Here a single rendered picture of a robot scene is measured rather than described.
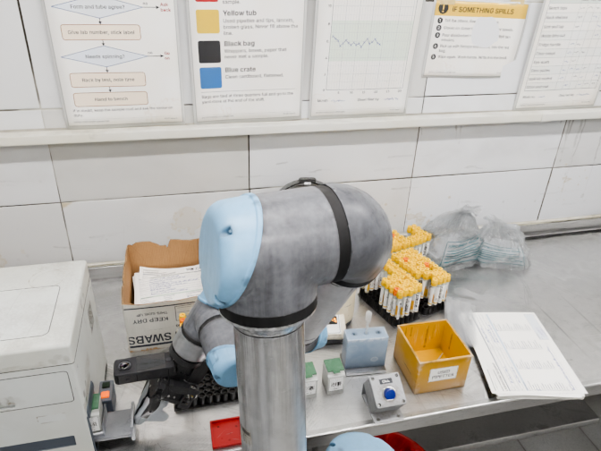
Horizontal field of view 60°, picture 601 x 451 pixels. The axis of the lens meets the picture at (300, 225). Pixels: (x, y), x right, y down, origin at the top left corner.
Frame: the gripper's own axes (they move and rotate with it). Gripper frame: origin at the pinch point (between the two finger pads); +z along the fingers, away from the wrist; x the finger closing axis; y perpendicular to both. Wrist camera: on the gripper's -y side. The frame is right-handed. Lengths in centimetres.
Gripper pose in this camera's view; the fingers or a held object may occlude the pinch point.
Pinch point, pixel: (135, 417)
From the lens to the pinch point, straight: 119.2
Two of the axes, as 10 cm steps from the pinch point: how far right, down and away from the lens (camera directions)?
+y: 8.2, 3.6, 4.4
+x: -2.4, -4.8, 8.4
